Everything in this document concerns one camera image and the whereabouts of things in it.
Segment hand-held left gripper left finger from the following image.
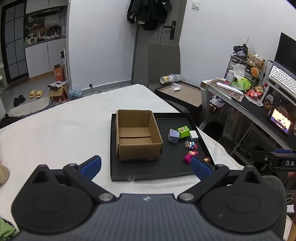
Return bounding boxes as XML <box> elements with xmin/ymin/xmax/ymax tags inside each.
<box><xmin>30</xmin><ymin>155</ymin><xmax>116</xmax><ymax>203</ymax></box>

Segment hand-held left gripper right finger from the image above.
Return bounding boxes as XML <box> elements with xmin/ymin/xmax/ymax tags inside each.
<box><xmin>177</xmin><ymin>157</ymin><xmax>263</xmax><ymax>203</ymax></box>

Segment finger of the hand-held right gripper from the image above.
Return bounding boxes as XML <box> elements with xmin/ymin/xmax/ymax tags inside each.
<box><xmin>253</xmin><ymin>149</ymin><xmax>296</xmax><ymax>165</ymax></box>

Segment pink toy figure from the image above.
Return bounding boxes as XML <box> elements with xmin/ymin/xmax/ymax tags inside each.
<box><xmin>183</xmin><ymin>150</ymin><xmax>199</xmax><ymax>164</ymax></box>

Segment green toy cube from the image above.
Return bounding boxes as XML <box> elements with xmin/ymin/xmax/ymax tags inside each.
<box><xmin>176</xmin><ymin>126</ymin><xmax>190</xmax><ymax>139</ymax></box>

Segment purple toy block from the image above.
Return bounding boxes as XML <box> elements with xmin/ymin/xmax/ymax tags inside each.
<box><xmin>168</xmin><ymin>129</ymin><xmax>180</xmax><ymax>143</ymax></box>

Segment brown cardboard box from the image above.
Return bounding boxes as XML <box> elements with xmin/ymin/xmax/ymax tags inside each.
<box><xmin>116</xmin><ymin>109</ymin><xmax>163</xmax><ymax>161</ymax></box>

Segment lit phone screen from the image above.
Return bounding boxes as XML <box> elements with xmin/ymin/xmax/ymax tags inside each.
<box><xmin>268</xmin><ymin>107</ymin><xmax>293</xmax><ymax>135</ymax></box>

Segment cluttered desk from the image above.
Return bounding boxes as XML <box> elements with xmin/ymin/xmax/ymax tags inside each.
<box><xmin>201</xmin><ymin>79</ymin><xmax>296</xmax><ymax>151</ymax></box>

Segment black tray with brown board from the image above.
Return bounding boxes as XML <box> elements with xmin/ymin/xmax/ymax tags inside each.
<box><xmin>154</xmin><ymin>80</ymin><xmax>204</xmax><ymax>109</ymax></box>

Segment blue plastic bag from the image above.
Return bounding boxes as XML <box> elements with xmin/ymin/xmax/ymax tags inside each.
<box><xmin>69</xmin><ymin>85</ymin><xmax>82</xmax><ymax>99</ymax></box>

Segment green plastic bag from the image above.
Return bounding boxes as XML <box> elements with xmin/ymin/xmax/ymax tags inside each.
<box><xmin>231</xmin><ymin>77</ymin><xmax>251</xmax><ymax>91</ymax></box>

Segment open cardboard box with flaps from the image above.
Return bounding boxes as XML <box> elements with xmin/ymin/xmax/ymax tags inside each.
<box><xmin>47</xmin><ymin>81</ymin><xmax>69</xmax><ymax>103</ymax></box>

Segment white keyboard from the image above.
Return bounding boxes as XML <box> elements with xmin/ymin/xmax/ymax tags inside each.
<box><xmin>268</xmin><ymin>65</ymin><xmax>296</xmax><ymax>93</ymax></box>

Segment white floor rug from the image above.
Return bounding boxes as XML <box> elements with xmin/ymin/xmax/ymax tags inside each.
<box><xmin>9</xmin><ymin>97</ymin><xmax>50</xmax><ymax>117</ymax></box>

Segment white tissue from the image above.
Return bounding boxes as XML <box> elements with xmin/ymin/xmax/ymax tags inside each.
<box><xmin>232</xmin><ymin>64</ymin><xmax>247</xmax><ymax>79</ymax></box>

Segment orange box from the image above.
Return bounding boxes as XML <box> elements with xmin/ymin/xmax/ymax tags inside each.
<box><xmin>54</xmin><ymin>64</ymin><xmax>65</xmax><ymax>81</ymax></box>

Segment grey drawer organizer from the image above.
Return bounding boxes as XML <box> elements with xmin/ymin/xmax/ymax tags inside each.
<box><xmin>224</xmin><ymin>54</ymin><xmax>252</xmax><ymax>80</ymax></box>

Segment green cloth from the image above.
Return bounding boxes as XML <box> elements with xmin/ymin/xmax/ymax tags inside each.
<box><xmin>0</xmin><ymin>218</ymin><xmax>18</xmax><ymax>241</ymax></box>

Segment black monitor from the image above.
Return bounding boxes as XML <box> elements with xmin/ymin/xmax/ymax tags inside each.
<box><xmin>274</xmin><ymin>32</ymin><xmax>296</xmax><ymax>75</ymax></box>

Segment white kitchen cabinet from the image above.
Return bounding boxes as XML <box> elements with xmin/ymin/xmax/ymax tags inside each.
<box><xmin>24</xmin><ymin>38</ymin><xmax>67</xmax><ymax>78</ymax></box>

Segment black framed glass door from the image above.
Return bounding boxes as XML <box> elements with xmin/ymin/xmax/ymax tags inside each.
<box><xmin>0</xmin><ymin>2</ymin><xmax>29</xmax><ymax>85</ymax></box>

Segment grey door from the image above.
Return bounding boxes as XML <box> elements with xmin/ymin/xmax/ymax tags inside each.
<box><xmin>132</xmin><ymin>0</ymin><xmax>188</xmax><ymax>85</ymax></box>

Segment black hanging jackets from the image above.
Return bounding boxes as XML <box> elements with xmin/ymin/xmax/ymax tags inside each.
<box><xmin>127</xmin><ymin>0</ymin><xmax>172</xmax><ymax>31</ymax></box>

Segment black door lock handle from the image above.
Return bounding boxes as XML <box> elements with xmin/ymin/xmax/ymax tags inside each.
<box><xmin>163</xmin><ymin>21</ymin><xmax>176</xmax><ymax>39</ymax></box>

